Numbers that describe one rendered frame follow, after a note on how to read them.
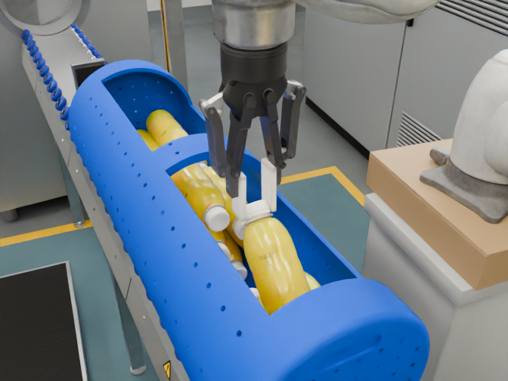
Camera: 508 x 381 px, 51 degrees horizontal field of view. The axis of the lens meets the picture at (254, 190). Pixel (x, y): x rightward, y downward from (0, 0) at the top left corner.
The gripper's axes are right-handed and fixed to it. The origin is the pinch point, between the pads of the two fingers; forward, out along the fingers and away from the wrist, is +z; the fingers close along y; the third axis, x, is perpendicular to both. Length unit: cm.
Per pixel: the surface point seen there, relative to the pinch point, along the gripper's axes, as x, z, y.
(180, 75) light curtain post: -121, 34, -33
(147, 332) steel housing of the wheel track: -18.5, 40.0, 13.4
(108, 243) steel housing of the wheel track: -48, 39, 13
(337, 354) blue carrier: 22.3, 7.8, 1.3
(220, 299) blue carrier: 9.6, 7.0, 9.5
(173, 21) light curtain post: -121, 14, -32
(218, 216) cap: -11.9, 12.2, 0.4
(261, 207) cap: 1.8, 1.7, -0.3
